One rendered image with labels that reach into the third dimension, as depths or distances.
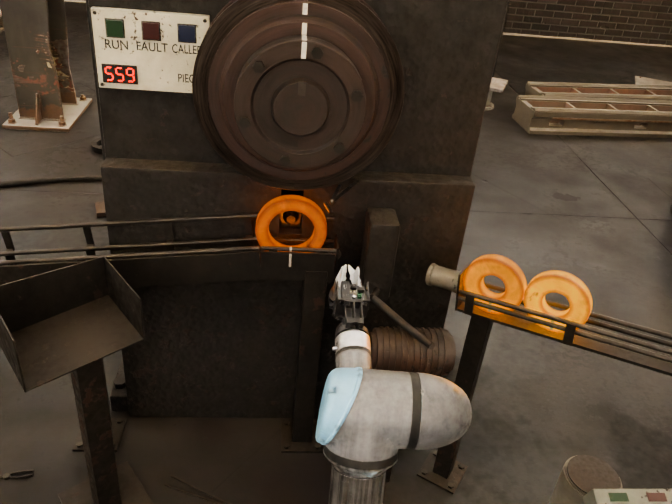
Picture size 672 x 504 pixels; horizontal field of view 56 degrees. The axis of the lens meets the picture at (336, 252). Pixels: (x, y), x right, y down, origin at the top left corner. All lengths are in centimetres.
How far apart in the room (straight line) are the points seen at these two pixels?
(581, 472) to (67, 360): 112
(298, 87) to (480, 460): 133
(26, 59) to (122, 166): 272
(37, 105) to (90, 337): 295
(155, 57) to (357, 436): 101
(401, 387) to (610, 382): 173
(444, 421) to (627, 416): 159
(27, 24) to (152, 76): 271
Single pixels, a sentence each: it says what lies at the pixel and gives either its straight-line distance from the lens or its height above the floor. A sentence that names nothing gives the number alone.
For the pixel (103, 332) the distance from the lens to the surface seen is 156.
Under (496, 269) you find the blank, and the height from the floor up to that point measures 76.
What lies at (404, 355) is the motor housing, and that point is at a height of 50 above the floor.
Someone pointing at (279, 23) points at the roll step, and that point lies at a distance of 139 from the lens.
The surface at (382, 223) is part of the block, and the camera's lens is 161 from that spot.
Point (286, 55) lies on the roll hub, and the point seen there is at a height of 122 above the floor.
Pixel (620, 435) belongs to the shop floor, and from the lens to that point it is 244.
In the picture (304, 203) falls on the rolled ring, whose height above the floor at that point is 83.
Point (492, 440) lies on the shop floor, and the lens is 223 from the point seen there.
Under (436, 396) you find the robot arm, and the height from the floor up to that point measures 91.
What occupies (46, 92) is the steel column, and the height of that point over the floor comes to 20.
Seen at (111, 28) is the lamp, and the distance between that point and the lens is 160.
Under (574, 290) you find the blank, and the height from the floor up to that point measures 78.
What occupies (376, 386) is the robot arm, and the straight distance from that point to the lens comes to 96.
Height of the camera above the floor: 157
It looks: 32 degrees down
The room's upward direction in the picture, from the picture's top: 6 degrees clockwise
